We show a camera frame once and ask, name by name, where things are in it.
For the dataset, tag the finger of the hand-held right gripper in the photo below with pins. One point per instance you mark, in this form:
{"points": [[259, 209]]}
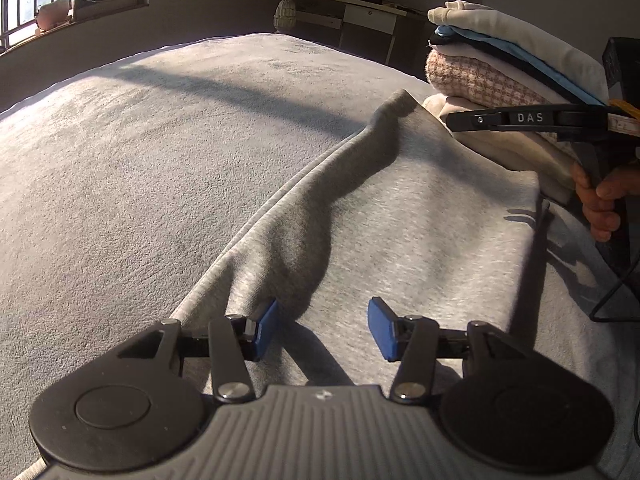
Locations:
{"points": [[470, 120]]}

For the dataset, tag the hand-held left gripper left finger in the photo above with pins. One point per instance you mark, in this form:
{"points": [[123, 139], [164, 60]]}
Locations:
{"points": [[265, 327]]}

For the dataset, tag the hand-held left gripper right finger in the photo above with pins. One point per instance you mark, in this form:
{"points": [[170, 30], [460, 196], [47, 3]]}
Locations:
{"points": [[382, 327]]}

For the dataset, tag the grey hoodie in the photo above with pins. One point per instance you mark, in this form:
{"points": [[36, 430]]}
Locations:
{"points": [[400, 220]]}

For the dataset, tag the pile of folded clothes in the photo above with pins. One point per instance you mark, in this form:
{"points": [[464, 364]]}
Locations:
{"points": [[550, 69]]}

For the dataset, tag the person's right hand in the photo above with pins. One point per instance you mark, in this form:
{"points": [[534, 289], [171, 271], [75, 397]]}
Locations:
{"points": [[600, 210]]}

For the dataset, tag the beige folded garment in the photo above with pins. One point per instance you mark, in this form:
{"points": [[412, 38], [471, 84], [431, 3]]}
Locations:
{"points": [[525, 155]]}

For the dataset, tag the cream folded garment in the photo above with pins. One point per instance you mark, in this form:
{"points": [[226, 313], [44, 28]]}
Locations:
{"points": [[515, 30]]}

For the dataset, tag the white desk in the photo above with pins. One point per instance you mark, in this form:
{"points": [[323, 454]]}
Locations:
{"points": [[375, 17]]}

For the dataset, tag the grey bed blanket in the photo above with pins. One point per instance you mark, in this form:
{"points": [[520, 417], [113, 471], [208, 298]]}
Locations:
{"points": [[150, 160]]}

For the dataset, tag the cream pinecone ornament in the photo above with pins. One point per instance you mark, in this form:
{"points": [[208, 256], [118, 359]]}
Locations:
{"points": [[285, 15]]}

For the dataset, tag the cardboard box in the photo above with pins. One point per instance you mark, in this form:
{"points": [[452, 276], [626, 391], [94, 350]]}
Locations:
{"points": [[107, 5]]}

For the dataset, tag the pink helmet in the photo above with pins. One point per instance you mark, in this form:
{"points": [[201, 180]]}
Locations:
{"points": [[52, 12]]}

